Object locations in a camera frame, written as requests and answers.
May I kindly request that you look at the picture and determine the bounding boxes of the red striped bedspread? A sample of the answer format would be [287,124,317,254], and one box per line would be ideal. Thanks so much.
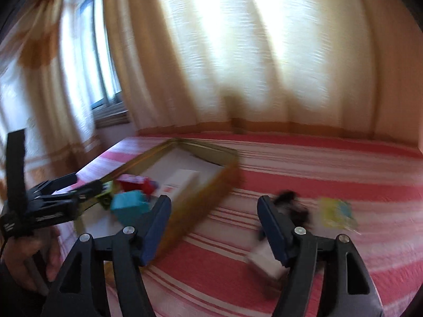
[56,132,423,317]

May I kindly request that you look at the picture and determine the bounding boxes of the window frame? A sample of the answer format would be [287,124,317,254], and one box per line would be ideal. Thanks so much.
[68,0,129,129]

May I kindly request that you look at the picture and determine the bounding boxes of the gold tin box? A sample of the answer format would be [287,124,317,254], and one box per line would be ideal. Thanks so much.
[77,137,240,258]

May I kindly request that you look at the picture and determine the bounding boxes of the teal building block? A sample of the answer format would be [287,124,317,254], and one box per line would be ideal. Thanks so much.
[110,190,150,226]

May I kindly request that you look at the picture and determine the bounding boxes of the red building block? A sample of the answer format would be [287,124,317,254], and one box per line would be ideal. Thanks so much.
[116,174,158,196]

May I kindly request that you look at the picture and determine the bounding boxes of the small silver box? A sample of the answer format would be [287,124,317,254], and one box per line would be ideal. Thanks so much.
[246,240,289,281]

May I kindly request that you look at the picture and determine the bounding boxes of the yellow green packet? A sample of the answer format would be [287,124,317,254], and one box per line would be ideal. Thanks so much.
[318,198,358,232]

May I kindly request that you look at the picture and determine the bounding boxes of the cream patterned curtain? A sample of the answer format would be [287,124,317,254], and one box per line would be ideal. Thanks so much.
[103,0,422,146]

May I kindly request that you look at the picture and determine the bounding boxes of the black fuzzy object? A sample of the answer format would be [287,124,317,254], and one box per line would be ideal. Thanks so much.
[257,190,310,244]

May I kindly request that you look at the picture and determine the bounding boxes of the green soccer ball block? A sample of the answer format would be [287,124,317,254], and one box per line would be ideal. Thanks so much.
[95,181,114,210]

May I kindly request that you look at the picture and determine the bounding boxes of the left side curtain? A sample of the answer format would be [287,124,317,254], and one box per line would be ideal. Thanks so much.
[0,0,103,199]

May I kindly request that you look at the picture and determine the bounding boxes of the white Oriental Club box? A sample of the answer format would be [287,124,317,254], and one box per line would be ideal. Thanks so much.
[153,169,199,204]

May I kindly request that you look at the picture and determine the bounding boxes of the person's left hand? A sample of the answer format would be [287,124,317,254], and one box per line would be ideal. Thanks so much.
[1,226,61,291]

